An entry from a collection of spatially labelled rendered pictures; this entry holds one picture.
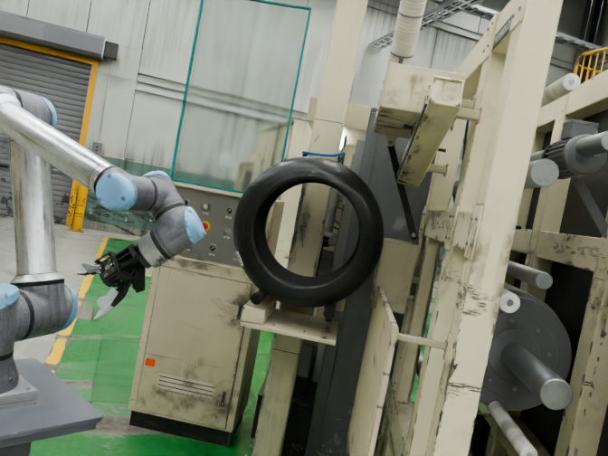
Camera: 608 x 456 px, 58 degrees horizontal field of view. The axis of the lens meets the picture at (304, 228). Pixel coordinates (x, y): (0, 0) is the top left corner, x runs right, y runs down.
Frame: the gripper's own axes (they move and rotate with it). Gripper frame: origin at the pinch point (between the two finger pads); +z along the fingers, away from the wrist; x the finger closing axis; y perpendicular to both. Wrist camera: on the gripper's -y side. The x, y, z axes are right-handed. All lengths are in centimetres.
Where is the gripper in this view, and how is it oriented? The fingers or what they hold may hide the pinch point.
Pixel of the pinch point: (86, 297)
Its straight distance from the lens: 159.4
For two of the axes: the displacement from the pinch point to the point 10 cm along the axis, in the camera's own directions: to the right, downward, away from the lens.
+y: -2.3, -3.7, -9.0
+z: -8.4, 5.4, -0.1
